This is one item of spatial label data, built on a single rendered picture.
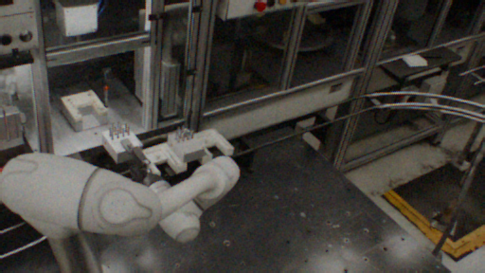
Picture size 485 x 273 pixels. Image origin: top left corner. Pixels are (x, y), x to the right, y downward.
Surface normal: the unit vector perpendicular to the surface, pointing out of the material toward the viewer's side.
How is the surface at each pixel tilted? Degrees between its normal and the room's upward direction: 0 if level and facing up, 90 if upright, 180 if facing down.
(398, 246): 0
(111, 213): 41
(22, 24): 90
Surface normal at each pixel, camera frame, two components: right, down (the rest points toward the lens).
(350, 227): 0.12, -0.78
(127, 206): 0.03, -0.10
